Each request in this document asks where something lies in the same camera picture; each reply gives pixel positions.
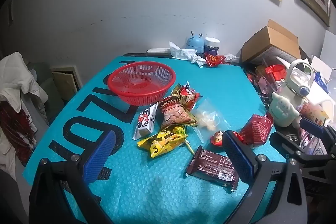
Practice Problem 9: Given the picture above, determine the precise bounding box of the yellow snack packet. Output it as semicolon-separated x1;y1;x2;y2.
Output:
137;126;189;157

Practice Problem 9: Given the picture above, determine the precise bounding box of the plain red snack packet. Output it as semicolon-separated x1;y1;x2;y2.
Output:
239;113;275;146

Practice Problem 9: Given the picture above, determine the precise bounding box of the teal bubble mat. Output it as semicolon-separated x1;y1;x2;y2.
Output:
22;55;286;224

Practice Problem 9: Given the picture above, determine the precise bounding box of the red gift packet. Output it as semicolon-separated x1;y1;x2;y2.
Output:
265;64;288;85

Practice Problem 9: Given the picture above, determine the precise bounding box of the red plastic basket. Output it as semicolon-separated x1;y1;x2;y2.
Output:
108;61;177;106

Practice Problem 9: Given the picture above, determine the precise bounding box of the small white box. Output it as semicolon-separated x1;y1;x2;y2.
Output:
311;55;334;88

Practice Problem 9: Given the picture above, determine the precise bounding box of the wall access panel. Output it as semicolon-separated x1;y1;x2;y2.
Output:
50;65;80;104

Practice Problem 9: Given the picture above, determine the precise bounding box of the clear plastic snack bag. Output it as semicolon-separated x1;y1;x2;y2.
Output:
193;98;233;143

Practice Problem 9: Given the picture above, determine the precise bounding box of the blue antlered humidifier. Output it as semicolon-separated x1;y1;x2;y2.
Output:
186;32;206;55

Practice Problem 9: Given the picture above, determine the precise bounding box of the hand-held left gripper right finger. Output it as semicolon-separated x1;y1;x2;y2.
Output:
222;130;307;224

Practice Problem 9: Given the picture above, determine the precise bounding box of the pale green plush toy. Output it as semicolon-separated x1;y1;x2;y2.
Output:
268;92;300;127

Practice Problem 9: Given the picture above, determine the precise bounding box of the red plaid cloth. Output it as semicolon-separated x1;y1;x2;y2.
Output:
0;102;37;164

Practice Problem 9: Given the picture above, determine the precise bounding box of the pink printed cup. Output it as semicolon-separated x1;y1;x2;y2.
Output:
299;102;330;122

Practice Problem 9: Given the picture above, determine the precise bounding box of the white board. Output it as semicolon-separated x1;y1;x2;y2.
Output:
322;30;336;64

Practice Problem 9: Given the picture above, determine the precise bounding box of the yellow lollipop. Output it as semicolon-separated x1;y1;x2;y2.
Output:
171;126;196;156

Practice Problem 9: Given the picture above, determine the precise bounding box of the open cardboard box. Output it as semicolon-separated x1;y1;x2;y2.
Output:
241;19;302;64

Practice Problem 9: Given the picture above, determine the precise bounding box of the green armchair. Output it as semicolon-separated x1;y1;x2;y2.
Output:
26;61;65;119

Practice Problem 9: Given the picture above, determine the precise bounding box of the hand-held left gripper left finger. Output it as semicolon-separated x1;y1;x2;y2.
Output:
29;130;117;224

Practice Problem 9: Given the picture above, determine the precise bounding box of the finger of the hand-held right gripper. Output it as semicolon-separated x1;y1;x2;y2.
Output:
270;131;336;177
299;118;336;156

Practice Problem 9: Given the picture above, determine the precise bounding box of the white kettle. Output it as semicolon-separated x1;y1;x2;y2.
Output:
278;60;315;104

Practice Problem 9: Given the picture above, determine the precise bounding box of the clear crumpled wrapper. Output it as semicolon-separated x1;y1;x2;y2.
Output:
223;53;240;63

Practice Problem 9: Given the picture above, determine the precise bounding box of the crumpled white tissue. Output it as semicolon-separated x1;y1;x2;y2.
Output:
169;41;208;67

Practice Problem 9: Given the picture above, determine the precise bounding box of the white jacket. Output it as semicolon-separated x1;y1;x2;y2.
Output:
0;52;48;114

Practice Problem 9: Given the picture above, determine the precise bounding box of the dark brown chocolate packet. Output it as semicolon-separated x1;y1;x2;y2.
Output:
185;145;240;193

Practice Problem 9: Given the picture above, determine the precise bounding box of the red gold candy wrapper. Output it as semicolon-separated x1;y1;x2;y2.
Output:
204;53;227;67

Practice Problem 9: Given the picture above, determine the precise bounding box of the white lidded blue jar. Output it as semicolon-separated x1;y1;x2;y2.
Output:
203;37;221;56

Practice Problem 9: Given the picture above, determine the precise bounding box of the red cartoon snack packet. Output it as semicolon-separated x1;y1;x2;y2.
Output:
172;81;201;111

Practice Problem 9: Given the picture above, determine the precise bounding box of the white and black snack packet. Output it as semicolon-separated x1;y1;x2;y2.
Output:
132;103;159;140

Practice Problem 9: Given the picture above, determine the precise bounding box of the gold brown cereal packet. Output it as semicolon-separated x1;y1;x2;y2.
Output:
157;85;198;132

